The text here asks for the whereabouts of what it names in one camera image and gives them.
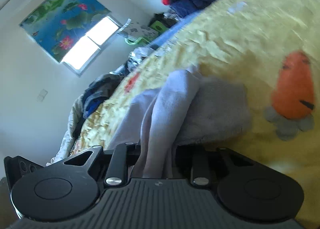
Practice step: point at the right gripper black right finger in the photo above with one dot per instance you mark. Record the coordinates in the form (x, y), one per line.
(192, 164)

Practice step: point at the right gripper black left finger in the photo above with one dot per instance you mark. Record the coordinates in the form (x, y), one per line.
(124, 156)

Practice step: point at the light blue long-sleeve shirt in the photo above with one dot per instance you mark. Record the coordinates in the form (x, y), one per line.
(187, 109)

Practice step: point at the stack of dark folded clothes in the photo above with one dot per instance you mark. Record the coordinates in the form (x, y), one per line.
(98, 91)

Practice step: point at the white patterned quilt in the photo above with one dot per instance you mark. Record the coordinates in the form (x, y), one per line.
(75, 115)

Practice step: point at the black white crumpled cloth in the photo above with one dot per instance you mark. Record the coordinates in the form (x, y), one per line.
(137, 56)

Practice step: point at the patterned grey pillow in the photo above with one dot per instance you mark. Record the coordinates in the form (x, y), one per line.
(133, 32)

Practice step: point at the green plastic chair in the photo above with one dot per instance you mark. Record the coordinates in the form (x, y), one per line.
(157, 26)

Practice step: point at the yellow cartoon bedspread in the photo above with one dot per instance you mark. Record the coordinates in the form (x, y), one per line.
(244, 41)

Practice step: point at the lotus print roller blind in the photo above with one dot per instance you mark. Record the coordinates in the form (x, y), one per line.
(57, 25)

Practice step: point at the white wall switch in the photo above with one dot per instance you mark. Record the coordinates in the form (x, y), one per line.
(42, 95)

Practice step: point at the window with grey frame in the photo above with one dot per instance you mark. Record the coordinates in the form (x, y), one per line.
(90, 45)

